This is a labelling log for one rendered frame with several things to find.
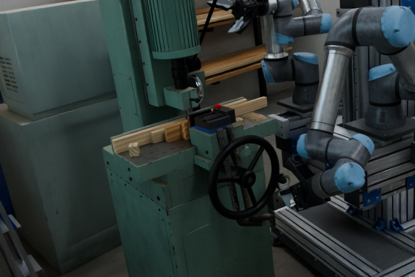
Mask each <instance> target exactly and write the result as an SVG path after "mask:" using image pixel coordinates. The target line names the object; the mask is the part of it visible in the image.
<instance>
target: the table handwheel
mask: <svg viewBox="0 0 415 277"><path fill-rule="evenodd" d="M244 144H257V145H260V148H259V150H258V151H257V153H256V155H255V157H254V159H253V160H252V162H251V163H250V165H249V167H248V169H247V168H240V169H238V168H235V167H233V166H231V168H232V171H231V176H230V177H223V178H218V174H219V172H222V173H224V174H225V168H224V165H223V166H222V164H223V162H224V160H225V159H226V158H227V157H228V155H229V154H230V153H231V152H232V151H234V150H235V149H236V148H238V147H240V146H242V145H244ZM264 150H266V152H267V153H268V155H269V158H270V162H271V176H270V181H269V185H268V187H267V189H266V191H265V193H264V195H263V196H262V197H261V199H260V200H259V201H258V202H257V201H256V198H255V196H254V193H253V190H252V186H253V185H254V183H255V181H256V174H255V172H253V169H254V167H255V165H256V163H257V161H258V159H259V158H260V156H261V154H262V153H263V151H264ZM279 171H280V167H279V159H278V156H277V153H276V151H275V149H274V147H273V146H272V145H271V143H270V142H269V141H267V140H266V139H264V138H262V137H260V136H256V135H245V136H240V137H239V138H236V139H234V140H233V141H231V142H229V143H228V144H227V145H226V146H225V147H224V148H223V149H222V150H221V151H220V152H219V154H218V155H217V157H216V159H215V160H214V162H213V164H212V167H211V171H210V173H209V179H208V192H209V198H210V200H211V203H212V205H213V207H214V208H215V209H216V210H217V212H218V213H220V214H221V215H222V216H223V217H225V218H228V219H231V220H243V219H246V218H249V217H252V216H253V215H255V214H257V213H258V212H259V211H261V210H262V209H263V208H264V207H265V206H266V205H267V203H268V202H269V201H270V199H271V197H272V196H273V194H274V192H275V189H276V187H277V183H278V182H277V181H276V180H274V179H273V178H272V175H273V174H275V175H279ZM232 181H235V182H236V184H239V185H240V186H243V187H244V188H246V189H247V191H248V194H249V196H250V199H251V201H252V204H253V206H252V207H250V208H249V209H246V210H244V211H240V212H235V211H231V210H229V209H227V208H226V207H224V206H223V204H222V203H221V201H220V199H219V196H218V193H217V183H224V182H232Z"/></svg>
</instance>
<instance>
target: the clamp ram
mask: <svg viewBox="0 0 415 277"><path fill-rule="evenodd" d="M210 112H211V109H206V110H203V111H200V112H197V113H194V114H190V115H189V121H190V128H191V127H194V126H195V119H194V118H195V117H197V115H199V116H201V115H204V114H208V113H210Z"/></svg>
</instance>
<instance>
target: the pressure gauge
mask: <svg viewBox="0 0 415 277"><path fill-rule="evenodd" d="M279 175H280V176H284V177H285V178H286V179H287V182H286V183H285V184H281V183H279V182H278V183H277V187H276V188H278V190H279V191H280V190H282V189H285V188H287V187H289V185H290V177H289V176H288V175H285V174H283V173H279Z"/></svg>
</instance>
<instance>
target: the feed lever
mask: <svg viewBox="0 0 415 277"><path fill-rule="evenodd" d="M216 3H217V0H213V2H212V5H211V8H210V11H209V13H208V16H207V19H206V23H205V25H204V28H203V31H202V34H201V36H200V39H199V42H200V46H201V44H202V42H203V39H204V36H205V33H206V30H207V28H208V25H209V22H210V19H211V17H212V13H213V11H214V8H215V6H216ZM197 56H198V53H197V54H195V55H194V56H193V57H189V58H186V59H185V64H186V66H187V69H188V73H190V72H195V71H198V70H200V68H201V61H200V59H199V58H198V57H197Z"/></svg>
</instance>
